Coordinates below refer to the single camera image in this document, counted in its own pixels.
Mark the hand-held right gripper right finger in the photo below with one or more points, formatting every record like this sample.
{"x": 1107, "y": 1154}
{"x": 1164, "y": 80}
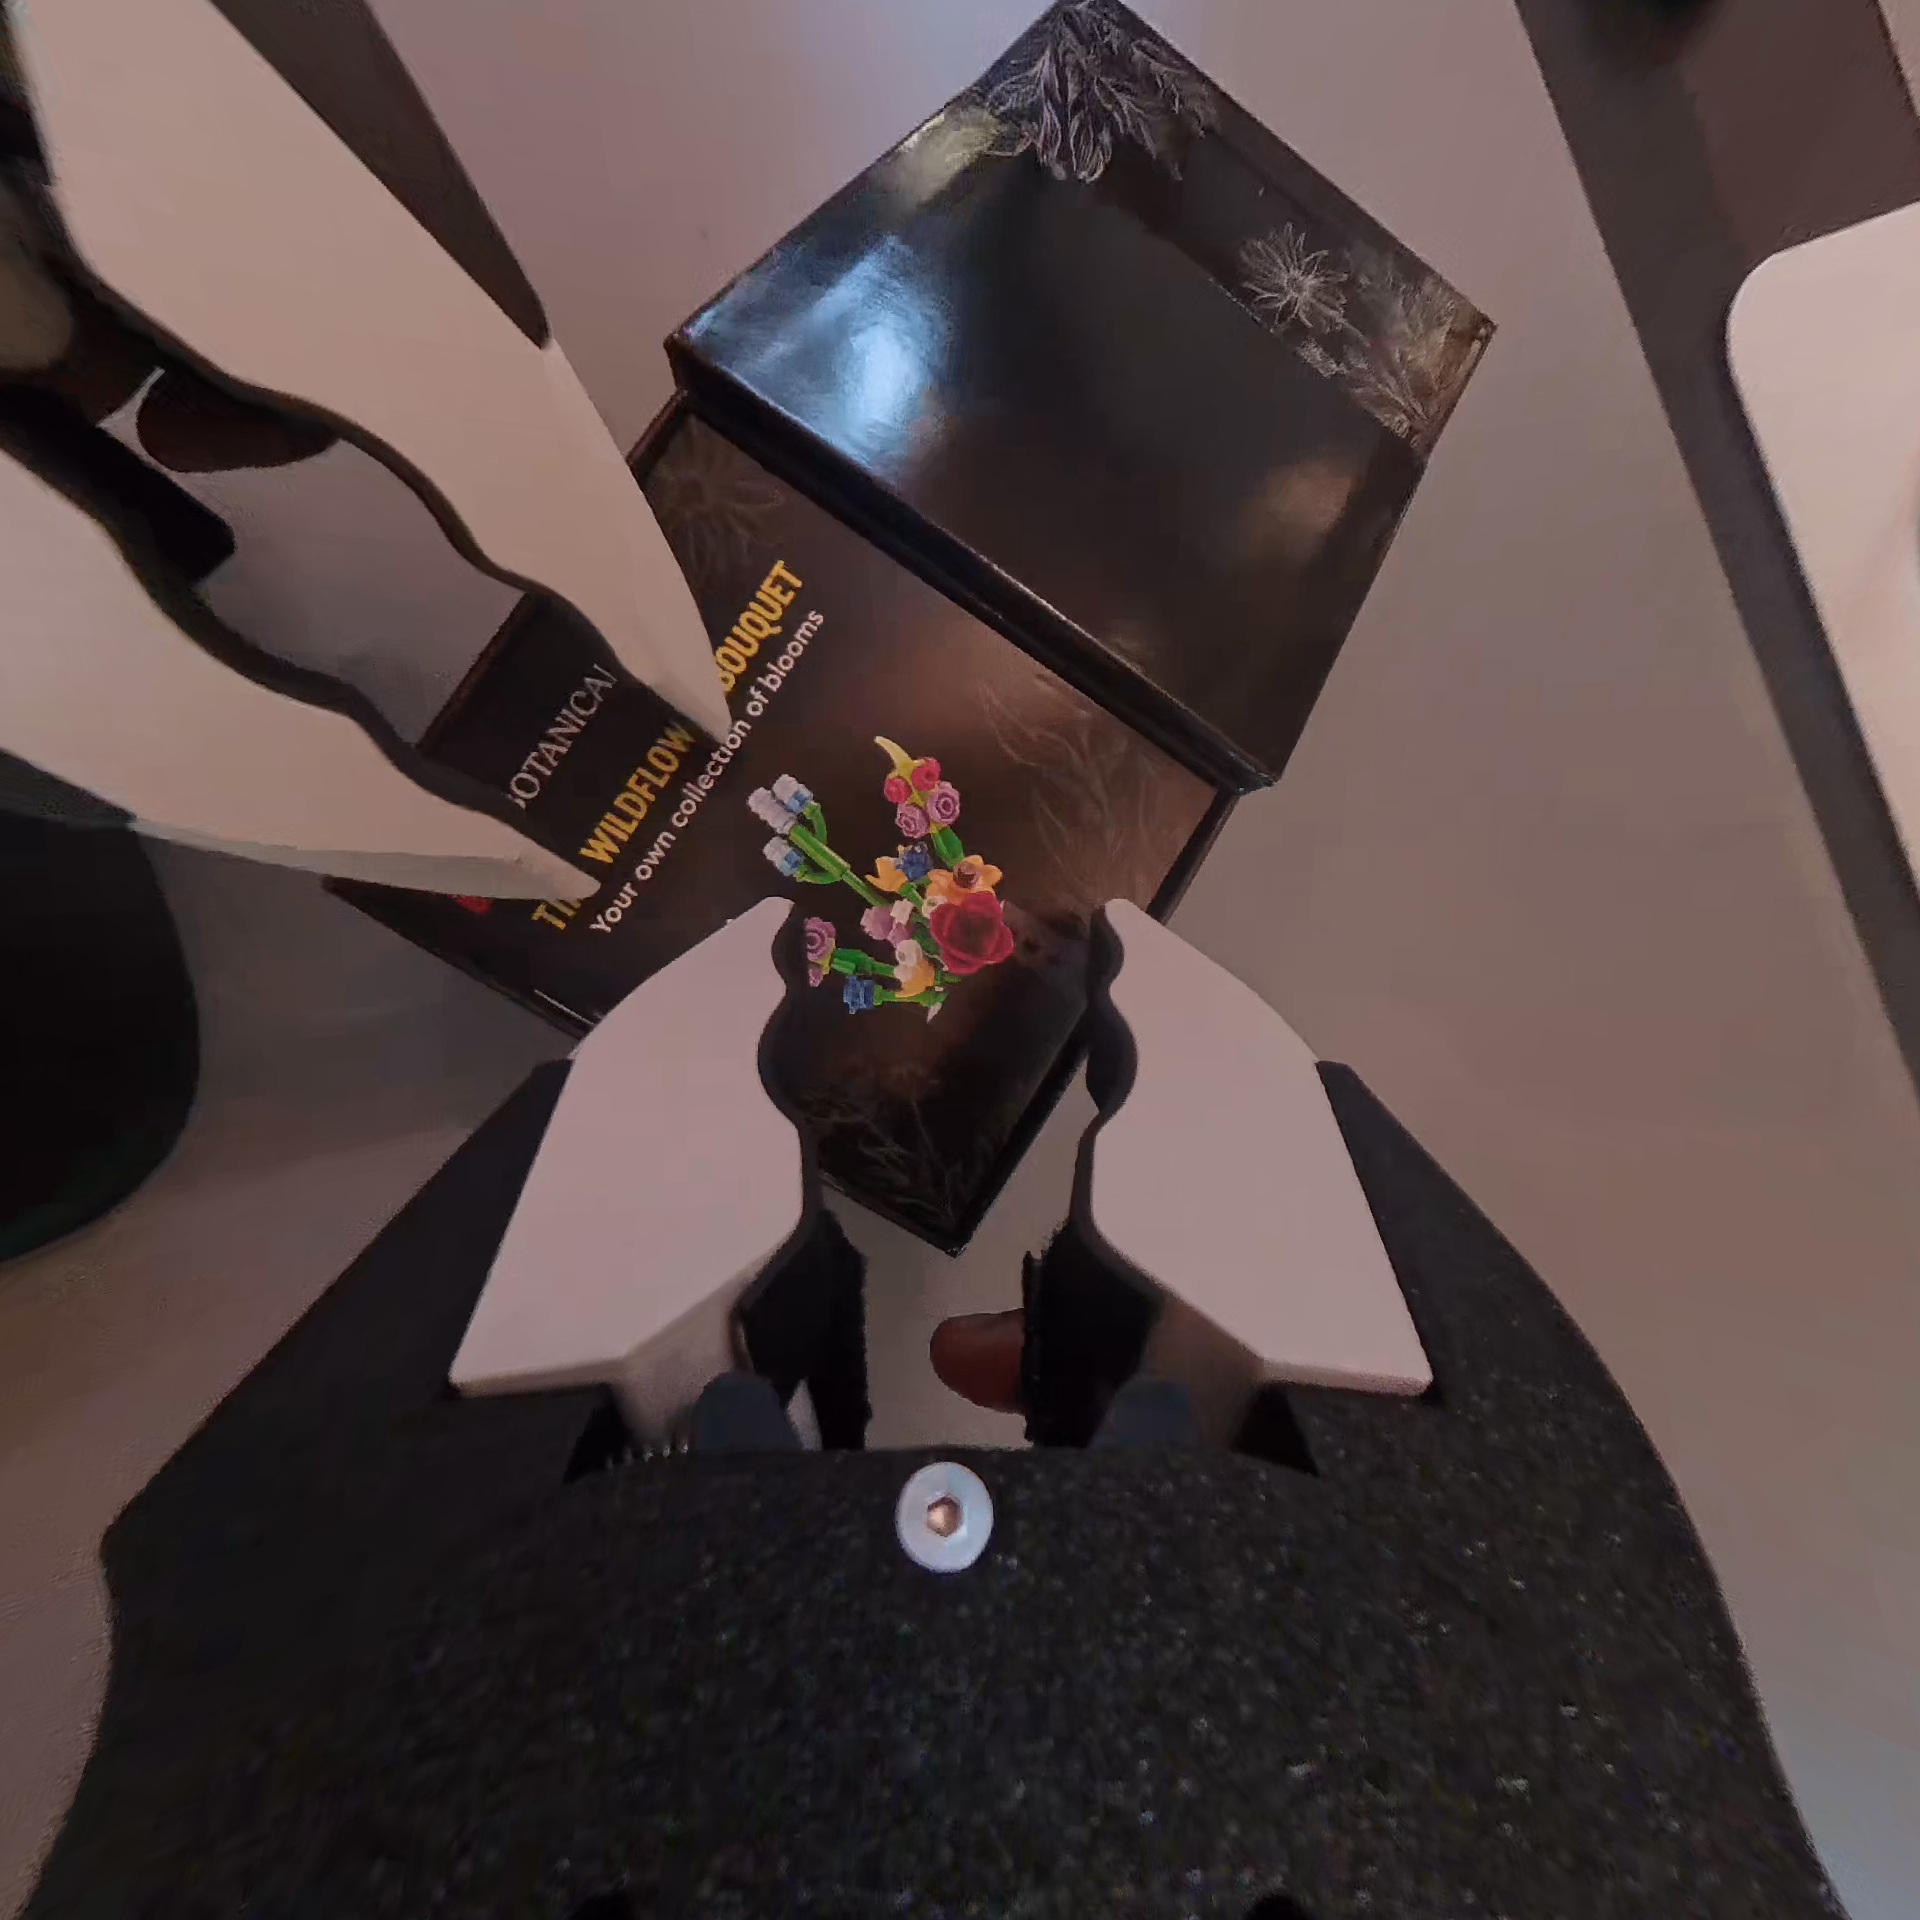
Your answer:
{"x": 1261, "y": 1201}

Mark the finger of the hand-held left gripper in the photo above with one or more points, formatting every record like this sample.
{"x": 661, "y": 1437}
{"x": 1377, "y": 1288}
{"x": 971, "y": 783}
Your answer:
{"x": 180, "y": 734}
{"x": 331, "y": 224}

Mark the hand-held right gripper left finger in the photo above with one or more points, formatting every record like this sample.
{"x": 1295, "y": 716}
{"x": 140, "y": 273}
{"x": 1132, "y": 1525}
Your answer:
{"x": 644, "y": 1201}

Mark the black lego set box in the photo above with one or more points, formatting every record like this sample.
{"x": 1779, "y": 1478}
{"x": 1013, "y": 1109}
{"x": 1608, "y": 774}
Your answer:
{"x": 1051, "y": 494}

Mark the person's left hand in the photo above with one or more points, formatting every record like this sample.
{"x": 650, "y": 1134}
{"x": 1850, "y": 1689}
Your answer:
{"x": 225, "y": 423}

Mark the black honeycomb cushion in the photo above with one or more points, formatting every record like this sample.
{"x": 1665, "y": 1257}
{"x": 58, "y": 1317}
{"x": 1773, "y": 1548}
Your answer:
{"x": 75, "y": 1020}

